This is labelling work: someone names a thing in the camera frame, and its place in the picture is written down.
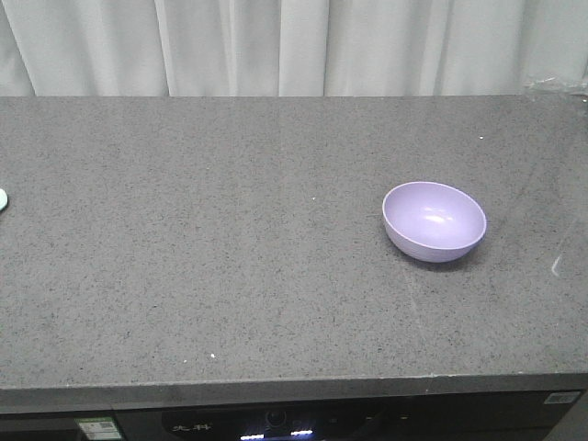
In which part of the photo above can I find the purple bowl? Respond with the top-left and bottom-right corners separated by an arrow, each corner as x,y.
381,182 -> 487,263

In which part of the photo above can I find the white spoon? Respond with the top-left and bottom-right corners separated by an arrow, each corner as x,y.
0,188 -> 8,211

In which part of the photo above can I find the black built-in dishwasher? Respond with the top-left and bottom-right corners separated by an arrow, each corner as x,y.
1,412 -> 124,440

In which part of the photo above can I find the clear plastic wrap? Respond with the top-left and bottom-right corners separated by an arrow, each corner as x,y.
524,74 -> 587,104

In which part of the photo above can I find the white curtain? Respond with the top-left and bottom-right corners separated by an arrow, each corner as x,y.
1,1 -> 587,96

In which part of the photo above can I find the black disinfection cabinet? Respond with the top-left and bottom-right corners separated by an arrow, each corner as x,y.
116,390 -> 583,440

